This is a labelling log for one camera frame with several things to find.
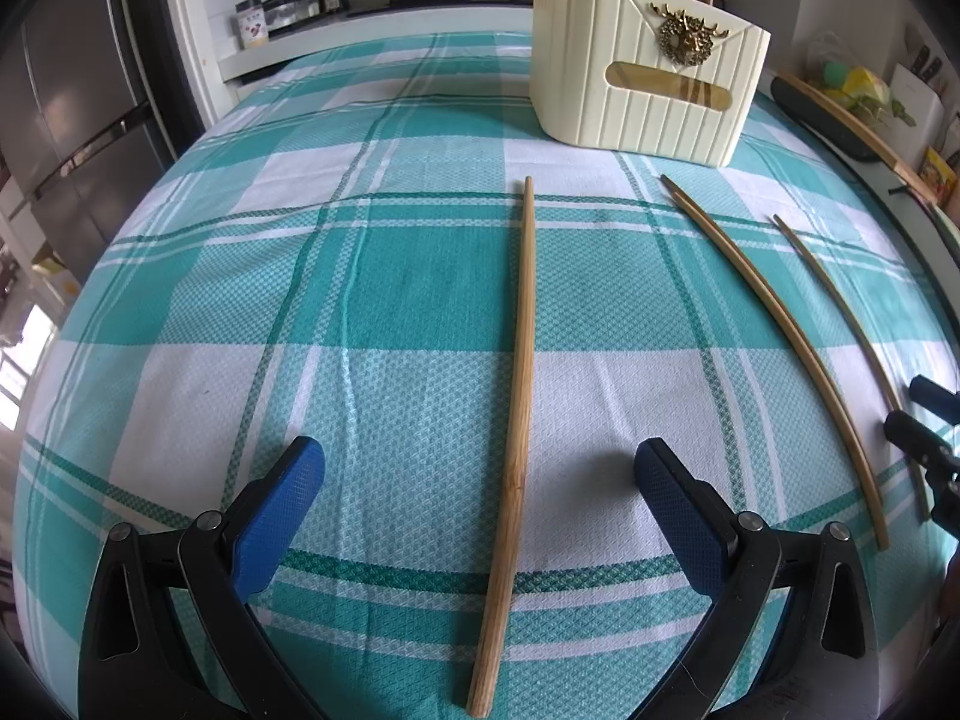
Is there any yellow cardboard box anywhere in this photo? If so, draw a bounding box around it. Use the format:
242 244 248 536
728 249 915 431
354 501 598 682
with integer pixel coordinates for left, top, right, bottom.
31 250 82 304

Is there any white spice jar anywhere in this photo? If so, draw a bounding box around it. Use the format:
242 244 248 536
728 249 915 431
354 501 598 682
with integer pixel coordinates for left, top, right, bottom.
235 0 268 49

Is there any cream utensil holder box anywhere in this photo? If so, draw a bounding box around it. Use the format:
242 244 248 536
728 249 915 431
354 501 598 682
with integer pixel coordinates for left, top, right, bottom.
530 0 770 167

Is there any grey refrigerator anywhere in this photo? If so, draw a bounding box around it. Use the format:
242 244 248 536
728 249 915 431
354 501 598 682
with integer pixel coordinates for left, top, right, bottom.
2 0 174 281

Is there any wooden cutting board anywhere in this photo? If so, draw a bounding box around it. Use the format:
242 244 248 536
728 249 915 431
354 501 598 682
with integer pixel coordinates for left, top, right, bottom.
770 75 939 206

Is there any teal plaid tablecloth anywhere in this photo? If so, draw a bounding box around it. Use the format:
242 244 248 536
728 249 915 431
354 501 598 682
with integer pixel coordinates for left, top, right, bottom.
13 32 958 718

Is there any yellow snack packet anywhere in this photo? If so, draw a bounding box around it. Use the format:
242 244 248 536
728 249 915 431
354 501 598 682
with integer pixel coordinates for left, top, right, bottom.
918 148 958 205

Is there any white knife block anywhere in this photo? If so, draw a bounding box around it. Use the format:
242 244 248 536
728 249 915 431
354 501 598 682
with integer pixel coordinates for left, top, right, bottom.
884 43 944 171

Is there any yellow green produce bag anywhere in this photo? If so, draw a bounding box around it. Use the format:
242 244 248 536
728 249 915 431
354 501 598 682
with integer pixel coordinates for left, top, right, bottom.
805 31 916 128

